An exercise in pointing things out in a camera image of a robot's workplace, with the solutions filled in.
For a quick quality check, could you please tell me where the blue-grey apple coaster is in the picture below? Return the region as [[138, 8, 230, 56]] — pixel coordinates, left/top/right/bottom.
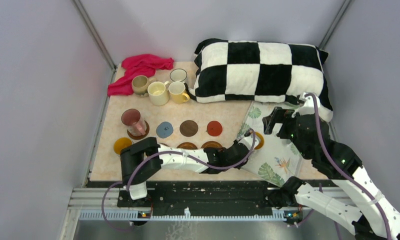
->
[[156, 121, 174, 139]]

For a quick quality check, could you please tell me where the dark walnut wooden coaster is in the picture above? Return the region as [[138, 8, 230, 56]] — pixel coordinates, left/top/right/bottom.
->
[[127, 120, 150, 141], [179, 120, 199, 137]]

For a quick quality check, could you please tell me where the red apple coaster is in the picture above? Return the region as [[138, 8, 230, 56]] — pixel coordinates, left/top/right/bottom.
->
[[206, 120, 223, 137]]

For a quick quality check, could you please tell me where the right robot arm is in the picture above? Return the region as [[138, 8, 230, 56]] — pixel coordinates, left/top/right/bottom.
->
[[262, 107, 400, 240]]

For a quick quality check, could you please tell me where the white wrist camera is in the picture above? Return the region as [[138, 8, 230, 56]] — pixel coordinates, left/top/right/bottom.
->
[[292, 92, 322, 118], [238, 134, 256, 150]]

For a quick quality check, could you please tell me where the floral white tray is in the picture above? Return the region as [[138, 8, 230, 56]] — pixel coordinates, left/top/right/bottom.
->
[[237, 102, 324, 187]]

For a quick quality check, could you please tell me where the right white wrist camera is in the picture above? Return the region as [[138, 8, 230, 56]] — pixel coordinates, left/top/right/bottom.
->
[[292, 92, 322, 118]]

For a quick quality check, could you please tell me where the crumpled pink cloth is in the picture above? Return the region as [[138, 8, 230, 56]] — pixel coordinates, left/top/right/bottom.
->
[[107, 54, 174, 97]]

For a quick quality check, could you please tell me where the orange cup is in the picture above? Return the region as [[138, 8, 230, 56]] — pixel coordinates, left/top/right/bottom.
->
[[254, 132, 264, 150]]

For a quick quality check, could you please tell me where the cream ceramic mug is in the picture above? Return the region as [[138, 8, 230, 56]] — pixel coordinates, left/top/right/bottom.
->
[[147, 81, 170, 106]]

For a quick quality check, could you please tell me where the beige ceramic mug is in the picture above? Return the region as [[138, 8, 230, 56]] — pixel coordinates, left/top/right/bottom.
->
[[131, 75, 157, 97]]

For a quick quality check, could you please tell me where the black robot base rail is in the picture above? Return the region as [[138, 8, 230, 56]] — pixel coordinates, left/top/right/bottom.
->
[[117, 181, 299, 217]]

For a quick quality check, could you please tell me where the blue mug yellow inside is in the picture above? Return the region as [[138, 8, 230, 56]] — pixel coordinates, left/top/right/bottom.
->
[[113, 137, 133, 155]]

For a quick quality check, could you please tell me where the yellow ceramic mug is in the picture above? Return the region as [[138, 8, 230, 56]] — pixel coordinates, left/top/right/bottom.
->
[[168, 81, 190, 104]]

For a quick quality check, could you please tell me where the pink mug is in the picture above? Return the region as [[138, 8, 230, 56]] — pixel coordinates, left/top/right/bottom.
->
[[121, 108, 147, 137]]

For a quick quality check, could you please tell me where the amber wooden coaster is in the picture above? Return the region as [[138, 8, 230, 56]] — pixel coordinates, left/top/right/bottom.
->
[[201, 140, 222, 149], [177, 142, 198, 150]]

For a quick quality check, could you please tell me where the black white checkered pillow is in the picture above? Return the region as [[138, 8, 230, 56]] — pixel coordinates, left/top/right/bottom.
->
[[186, 38, 334, 122]]

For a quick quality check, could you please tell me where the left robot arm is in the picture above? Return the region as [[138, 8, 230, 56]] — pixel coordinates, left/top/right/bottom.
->
[[120, 133, 262, 207]]

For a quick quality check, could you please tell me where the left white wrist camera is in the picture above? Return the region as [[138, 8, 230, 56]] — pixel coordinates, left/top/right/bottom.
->
[[238, 134, 256, 150]]

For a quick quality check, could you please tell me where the white dark-rimmed mug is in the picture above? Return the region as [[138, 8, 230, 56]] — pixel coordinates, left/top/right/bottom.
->
[[169, 68, 188, 83]]

